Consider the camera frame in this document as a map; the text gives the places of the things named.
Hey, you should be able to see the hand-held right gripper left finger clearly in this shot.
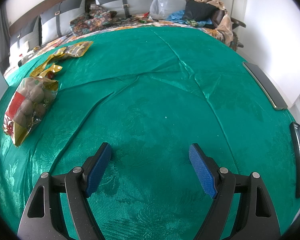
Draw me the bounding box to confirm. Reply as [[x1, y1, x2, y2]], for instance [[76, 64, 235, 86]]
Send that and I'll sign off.
[[17, 142, 113, 240]]

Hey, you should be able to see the black bag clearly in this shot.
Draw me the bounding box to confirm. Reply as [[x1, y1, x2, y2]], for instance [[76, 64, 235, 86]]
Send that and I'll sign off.
[[182, 0, 219, 27]]

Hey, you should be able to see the yellow peanut snack packet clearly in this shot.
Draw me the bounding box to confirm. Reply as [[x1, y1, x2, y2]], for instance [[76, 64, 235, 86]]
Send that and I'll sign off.
[[62, 41, 94, 58]]

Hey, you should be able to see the blue cloth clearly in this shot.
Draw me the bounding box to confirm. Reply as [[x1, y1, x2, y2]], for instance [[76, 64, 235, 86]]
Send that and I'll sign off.
[[167, 10, 213, 28]]

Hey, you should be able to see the small black object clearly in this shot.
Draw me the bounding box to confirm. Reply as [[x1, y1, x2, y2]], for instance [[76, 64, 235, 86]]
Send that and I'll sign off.
[[17, 55, 30, 67]]

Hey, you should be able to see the clear bag of brown chestnuts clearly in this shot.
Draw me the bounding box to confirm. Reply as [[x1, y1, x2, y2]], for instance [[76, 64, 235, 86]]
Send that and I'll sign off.
[[3, 77, 59, 147]]

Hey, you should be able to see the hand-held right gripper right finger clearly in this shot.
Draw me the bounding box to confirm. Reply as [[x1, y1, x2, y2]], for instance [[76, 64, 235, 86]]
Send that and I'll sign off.
[[188, 143, 282, 240]]

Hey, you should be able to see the dark floral cloth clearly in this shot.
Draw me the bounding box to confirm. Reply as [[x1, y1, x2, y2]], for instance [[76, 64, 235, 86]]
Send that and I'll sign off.
[[69, 4, 120, 35]]

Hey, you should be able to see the gold foil snack packet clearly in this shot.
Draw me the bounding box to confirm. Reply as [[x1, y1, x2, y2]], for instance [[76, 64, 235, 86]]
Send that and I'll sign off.
[[39, 64, 63, 78]]

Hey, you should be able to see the long yellow snack strip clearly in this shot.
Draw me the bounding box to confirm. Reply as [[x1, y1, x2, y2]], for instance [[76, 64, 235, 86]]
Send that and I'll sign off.
[[29, 47, 67, 77]]

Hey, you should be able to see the dark brown chair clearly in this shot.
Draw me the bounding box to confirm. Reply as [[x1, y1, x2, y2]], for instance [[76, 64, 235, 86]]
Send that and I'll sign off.
[[210, 10, 247, 49]]

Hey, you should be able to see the silver-edged phone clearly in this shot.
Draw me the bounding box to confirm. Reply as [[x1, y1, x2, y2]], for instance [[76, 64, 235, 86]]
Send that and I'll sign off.
[[242, 62, 289, 111]]

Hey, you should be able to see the clear plastic bag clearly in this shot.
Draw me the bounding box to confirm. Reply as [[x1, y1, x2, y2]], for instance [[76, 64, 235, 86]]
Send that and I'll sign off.
[[149, 0, 171, 20]]

